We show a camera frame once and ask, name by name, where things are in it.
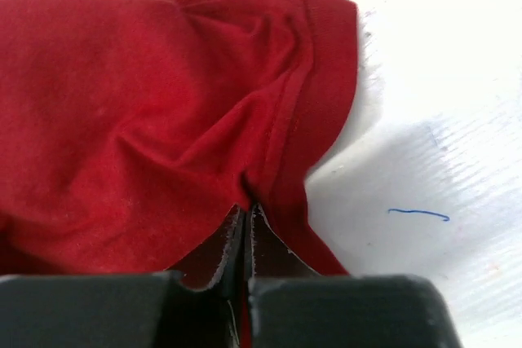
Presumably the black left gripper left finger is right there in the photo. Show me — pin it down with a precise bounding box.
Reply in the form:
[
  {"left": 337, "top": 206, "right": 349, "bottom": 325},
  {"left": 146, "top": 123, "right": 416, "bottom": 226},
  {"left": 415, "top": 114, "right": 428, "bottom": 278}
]
[{"left": 1, "top": 206, "right": 245, "bottom": 347}]

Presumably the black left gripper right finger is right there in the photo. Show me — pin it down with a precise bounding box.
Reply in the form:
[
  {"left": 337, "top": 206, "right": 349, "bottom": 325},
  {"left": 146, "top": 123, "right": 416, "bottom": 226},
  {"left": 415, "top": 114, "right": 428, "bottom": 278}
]
[{"left": 246, "top": 204, "right": 462, "bottom": 348}]

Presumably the dark red t shirt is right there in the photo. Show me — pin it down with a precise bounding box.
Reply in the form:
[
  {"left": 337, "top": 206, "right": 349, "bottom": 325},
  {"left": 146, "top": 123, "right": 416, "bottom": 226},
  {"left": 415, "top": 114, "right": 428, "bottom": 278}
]
[{"left": 1, "top": 0, "right": 359, "bottom": 275}]

